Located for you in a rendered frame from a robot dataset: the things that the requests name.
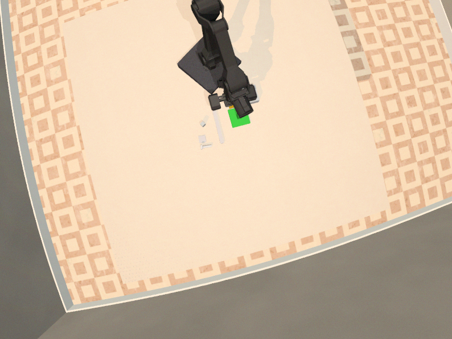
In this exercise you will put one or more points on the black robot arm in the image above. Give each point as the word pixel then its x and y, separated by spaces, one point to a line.
pixel 218 48

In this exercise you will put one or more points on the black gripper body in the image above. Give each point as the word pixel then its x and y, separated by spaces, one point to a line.
pixel 214 99

